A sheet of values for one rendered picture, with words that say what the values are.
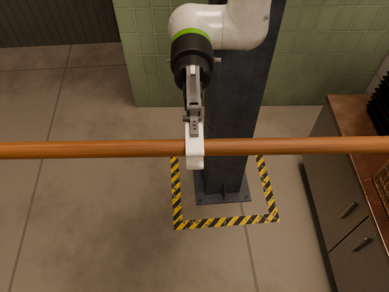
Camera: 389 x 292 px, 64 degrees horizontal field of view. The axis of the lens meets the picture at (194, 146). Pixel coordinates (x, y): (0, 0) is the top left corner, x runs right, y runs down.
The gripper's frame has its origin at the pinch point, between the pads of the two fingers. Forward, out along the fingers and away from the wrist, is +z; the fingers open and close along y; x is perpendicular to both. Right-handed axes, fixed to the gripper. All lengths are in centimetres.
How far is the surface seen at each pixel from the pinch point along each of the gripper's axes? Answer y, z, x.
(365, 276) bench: 81, 4, -65
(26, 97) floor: 121, -135, 121
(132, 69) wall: 86, -123, 36
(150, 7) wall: 45, -123, 20
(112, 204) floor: 120, -47, 46
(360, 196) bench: 66, -22, -65
